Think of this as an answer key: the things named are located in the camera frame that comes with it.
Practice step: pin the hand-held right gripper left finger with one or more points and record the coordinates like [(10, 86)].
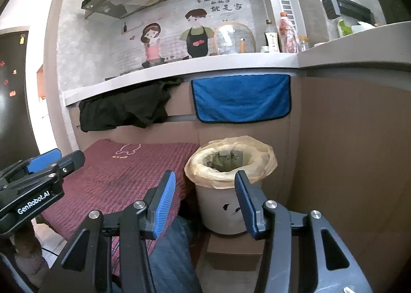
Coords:
[(163, 206)]

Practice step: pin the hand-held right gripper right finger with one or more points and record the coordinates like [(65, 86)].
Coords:
[(244, 212)]

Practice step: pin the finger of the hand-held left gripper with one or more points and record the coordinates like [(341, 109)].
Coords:
[(74, 159), (43, 159)]

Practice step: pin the white panda print bin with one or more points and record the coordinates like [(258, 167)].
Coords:
[(213, 209)]

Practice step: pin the yellow plastic bin liner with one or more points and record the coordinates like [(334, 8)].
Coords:
[(199, 171)]

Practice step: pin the person's left forearm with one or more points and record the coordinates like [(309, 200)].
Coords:
[(27, 248)]

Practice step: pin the maroon striped table cloth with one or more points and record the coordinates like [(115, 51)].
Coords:
[(112, 177)]

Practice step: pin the cardboard box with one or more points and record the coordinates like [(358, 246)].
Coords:
[(231, 257)]

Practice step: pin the black refrigerator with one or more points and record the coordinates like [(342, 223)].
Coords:
[(12, 119)]

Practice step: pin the person's leg in jeans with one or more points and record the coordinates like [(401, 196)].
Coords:
[(173, 257)]

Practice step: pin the black cloth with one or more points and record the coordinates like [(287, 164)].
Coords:
[(128, 106)]

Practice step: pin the blue towel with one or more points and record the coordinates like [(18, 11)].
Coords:
[(240, 97)]

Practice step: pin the grey kitchen counter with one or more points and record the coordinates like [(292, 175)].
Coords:
[(208, 65)]

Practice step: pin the small round jar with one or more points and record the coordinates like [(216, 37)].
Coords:
[(264, 49)]

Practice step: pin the small orange bottle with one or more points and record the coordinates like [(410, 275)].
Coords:
[(242, 46)]

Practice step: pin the dark soy sauce bottle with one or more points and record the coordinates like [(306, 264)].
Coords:
[(272, 42)]

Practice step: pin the round wooden framed lid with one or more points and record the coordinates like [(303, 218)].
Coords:
[(229, 39)]

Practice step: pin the small glass jar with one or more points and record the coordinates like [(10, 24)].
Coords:
[(304, 44)]

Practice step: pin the red label plastic bottle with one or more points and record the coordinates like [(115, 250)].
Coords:
[(287, 36)]

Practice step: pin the white bowl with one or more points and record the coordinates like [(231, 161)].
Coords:
[(321, 44)]

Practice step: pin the green white plastic bag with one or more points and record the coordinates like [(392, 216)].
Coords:
[(345, 28)]

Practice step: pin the white vent grille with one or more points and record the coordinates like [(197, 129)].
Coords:
[(284, 2)]

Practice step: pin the black perforated utensil holder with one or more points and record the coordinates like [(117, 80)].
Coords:
[(330, 7)]

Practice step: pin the cartoon couple wall sticker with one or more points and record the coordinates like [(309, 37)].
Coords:
[(196, 39)]

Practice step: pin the black wall rack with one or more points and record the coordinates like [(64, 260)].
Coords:
[(353, 9)]

